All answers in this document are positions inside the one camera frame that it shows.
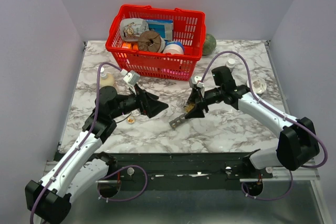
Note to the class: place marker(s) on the red plastic shopping basket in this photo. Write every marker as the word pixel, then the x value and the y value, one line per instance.
pixel 189 30

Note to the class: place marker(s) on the brown twine roll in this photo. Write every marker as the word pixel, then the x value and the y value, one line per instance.
pixel 151 41

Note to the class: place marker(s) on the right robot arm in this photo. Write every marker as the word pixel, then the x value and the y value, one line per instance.
pixel 296 143

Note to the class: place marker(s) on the grey cup with white contents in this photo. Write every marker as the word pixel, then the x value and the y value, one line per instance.
pixel 258 85

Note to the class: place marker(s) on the green watermelon ball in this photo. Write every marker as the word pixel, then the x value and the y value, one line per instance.
pixel 209 44

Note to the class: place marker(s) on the cream pump lotion bottle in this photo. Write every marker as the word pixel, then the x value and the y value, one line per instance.
pixel 106 79

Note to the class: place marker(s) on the white cap pill bottle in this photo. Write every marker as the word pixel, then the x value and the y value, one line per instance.
pixel 230 64

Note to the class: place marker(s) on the orange small package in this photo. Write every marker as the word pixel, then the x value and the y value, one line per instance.
pixel 130 45

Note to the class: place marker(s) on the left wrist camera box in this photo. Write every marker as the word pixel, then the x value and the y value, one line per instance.
pixel 130 78

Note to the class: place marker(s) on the blue white carton box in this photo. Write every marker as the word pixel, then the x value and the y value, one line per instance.
pixel 164 27

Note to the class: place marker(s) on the clear jar lid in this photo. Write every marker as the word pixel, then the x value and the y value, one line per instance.
pixel 131 119

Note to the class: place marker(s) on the white blue round tub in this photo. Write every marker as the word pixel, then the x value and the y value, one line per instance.
pixel 174 47

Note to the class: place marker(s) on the white printed snack pouch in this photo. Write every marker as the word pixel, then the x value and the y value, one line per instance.
pixel 132 28

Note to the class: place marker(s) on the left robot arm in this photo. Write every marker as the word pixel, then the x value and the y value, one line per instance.
pixel 51 198

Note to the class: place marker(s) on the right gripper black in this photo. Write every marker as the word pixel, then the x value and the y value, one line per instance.
pixel 197 96

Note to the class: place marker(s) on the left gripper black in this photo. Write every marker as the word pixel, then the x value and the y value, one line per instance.
pixel 151 109

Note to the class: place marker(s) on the clear jar of yellow pills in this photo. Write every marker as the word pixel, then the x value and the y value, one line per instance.
pixel 184 105

